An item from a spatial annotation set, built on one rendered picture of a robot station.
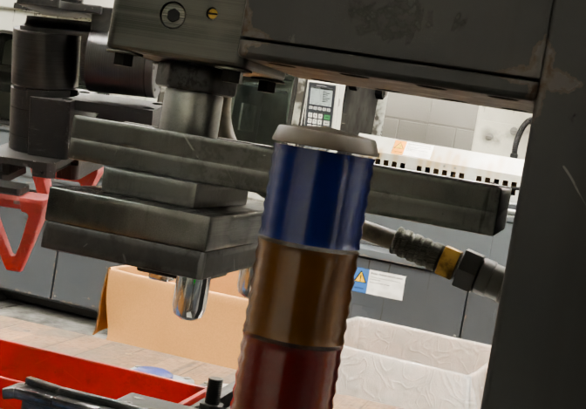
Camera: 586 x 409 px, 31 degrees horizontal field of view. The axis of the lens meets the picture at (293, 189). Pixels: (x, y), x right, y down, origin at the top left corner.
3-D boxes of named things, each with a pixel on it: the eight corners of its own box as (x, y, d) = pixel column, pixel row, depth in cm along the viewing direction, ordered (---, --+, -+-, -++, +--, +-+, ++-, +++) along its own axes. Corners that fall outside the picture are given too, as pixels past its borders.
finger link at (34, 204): (73, 260, 96) (78, 159, 94) (40, 284, 89) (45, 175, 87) (3, 248, 97) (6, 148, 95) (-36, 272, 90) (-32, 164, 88)
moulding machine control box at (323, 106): (293, 156, 518) (305, 78, 516) (307, 158, 540) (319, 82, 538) (329, 162, 513) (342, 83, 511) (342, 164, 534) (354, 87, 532)
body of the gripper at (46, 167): (97, 161, 99) (101, 82, 97) (52, 185, 89) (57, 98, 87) (30, 152, 100) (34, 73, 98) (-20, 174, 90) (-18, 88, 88)
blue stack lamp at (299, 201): (275, 228, 42) (289, 144, 41) (370, 247, 41) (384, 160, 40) (244, 233, 38) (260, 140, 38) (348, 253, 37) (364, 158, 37)
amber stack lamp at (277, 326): (260, 316, 42) (274, 233, 42) (354, 337, 41) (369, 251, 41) (228, 330, 38) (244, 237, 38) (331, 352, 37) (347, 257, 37)
